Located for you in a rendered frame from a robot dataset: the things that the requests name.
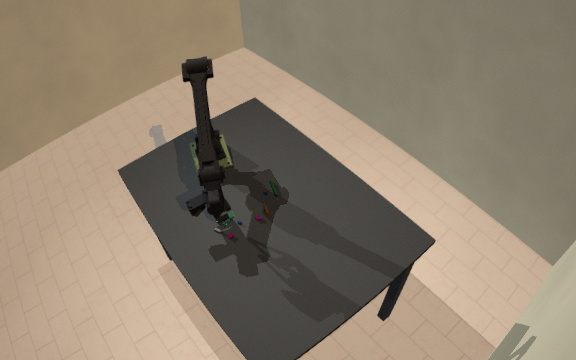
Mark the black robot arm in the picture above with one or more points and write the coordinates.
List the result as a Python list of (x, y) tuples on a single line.
[(205, 150)]

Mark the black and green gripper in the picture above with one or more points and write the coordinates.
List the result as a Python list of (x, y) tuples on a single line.
[(220, 219)]

